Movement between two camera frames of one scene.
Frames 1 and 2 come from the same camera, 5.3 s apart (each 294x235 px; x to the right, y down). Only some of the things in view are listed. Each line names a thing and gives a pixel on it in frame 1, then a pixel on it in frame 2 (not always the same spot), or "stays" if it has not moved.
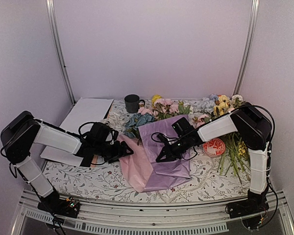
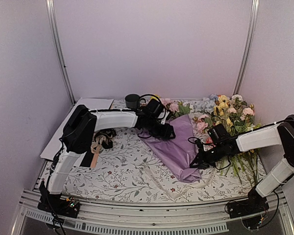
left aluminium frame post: (58, 47) stays
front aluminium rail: (110, 218) stays
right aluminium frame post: (255, 8) stays
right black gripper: (170, 155) -> (197, 159)
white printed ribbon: (202, 183) -> (171, 195)
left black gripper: (119, 153) -> (165, 132)
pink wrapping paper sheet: (135, 166) -> (177, 152)
